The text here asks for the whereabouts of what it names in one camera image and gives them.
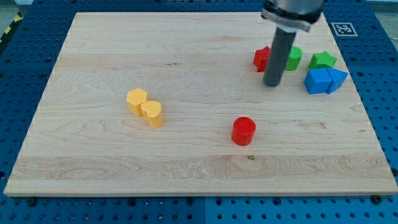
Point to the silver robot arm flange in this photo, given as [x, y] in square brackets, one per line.
[293, 15]

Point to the red star block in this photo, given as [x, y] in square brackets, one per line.
[261, 58]

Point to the green star block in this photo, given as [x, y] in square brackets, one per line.
[322, 60]

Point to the red cylinder block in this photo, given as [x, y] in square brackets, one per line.
[243, 131]

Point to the yellow heart block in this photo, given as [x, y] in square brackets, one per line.
[153, 113]

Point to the wooden board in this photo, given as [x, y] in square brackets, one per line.
[84, 142]

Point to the yellow hexagon block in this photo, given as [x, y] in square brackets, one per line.
[134, 100]

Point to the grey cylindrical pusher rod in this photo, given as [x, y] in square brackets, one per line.
[280, 50]

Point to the green cylinder block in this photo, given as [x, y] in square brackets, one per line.
[294, 58]

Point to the blue cube block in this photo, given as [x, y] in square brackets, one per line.
[317, 81]

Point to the blue triangle block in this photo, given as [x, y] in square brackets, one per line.
[337, 79]

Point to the white fiducial marker tag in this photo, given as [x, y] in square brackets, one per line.
[344, 29]

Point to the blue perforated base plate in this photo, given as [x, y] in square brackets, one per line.
[30, 55]

